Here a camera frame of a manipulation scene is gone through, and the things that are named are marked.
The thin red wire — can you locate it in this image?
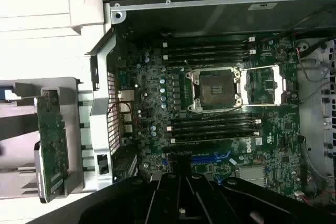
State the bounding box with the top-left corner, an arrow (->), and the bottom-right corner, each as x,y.
301,188 -> 336,208
294,31 -> 306,57

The green motherboard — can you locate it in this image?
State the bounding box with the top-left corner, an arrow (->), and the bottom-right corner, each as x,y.
112,32 -> 302,198

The blue expansion slot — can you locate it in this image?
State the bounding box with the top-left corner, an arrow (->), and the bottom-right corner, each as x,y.
191,156 -> 220,164

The red black twisted wire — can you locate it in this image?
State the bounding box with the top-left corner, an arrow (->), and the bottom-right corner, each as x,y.
109,100 -> 140,130

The thin grey wire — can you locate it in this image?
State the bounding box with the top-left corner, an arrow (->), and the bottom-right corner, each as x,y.
299,57 -> 333,83

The long black expansion slot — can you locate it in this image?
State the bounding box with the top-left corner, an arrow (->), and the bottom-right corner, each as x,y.
162,142 -> 215,153

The CPU socket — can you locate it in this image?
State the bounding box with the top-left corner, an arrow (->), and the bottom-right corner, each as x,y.
185,65 -> 244,113

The black cable bundle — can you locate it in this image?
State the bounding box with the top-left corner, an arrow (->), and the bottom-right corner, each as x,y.
298,34 -> 336,58

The silver chipset heatsink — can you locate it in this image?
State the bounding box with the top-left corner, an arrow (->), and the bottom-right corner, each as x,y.
237,165 -> 266,187

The grey open PC case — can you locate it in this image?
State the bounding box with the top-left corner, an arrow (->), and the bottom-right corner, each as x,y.
83,0 -> 336,209

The black RAM slot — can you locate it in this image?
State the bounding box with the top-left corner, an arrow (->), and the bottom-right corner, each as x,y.
161,54 -> 257,62
170,132 -> 263,145
166,122 -> 262,132
161,35 -> 257,44
161,41 -> 257,50
169,116 -> 263,126
169,128 -> 262,138
161,48 -> 257,56

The white case label sticker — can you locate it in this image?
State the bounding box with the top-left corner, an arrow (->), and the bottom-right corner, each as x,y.
248,2 -> 278,12

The grey parts rack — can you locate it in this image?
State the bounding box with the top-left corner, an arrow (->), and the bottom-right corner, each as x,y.
0,76 -> 89,201

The grey plastic corner block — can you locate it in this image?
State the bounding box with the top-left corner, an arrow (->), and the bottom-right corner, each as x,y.
68,0 -> 106,36

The blue rack clamp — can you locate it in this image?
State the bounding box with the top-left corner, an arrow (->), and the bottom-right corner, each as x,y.
0,83 -> 15,102

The thin metal locking lever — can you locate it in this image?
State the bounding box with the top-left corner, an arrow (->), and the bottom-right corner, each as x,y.
183,60 -> 196,78

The tall metal rear port block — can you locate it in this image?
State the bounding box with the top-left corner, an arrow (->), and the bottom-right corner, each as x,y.
118,90 -> 135,102

